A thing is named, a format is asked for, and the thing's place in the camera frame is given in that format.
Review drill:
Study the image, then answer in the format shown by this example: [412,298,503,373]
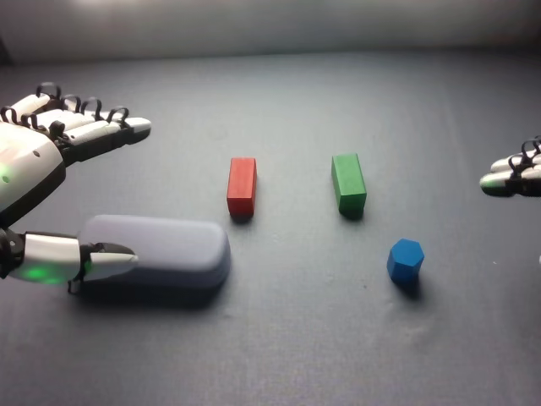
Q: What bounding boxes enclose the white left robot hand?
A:
[0,82,152,295]

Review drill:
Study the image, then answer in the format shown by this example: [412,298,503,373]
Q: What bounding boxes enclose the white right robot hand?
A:
[479,134,541,199]

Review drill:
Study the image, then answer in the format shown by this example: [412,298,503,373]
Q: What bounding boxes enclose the blue hexagonal block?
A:
[385,238,426,284]

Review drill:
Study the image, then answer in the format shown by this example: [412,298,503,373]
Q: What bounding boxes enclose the lilac glasses case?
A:
[78,214,232,297]

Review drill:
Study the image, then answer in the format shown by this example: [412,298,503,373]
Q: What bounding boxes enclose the green rectangular block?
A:
[331,152,368,220]

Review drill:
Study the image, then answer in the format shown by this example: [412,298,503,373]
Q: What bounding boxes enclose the red rectangular block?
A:
[226,156,258,219]

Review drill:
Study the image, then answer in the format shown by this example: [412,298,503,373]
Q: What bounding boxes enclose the grey table cloth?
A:
[0,50,541,406]

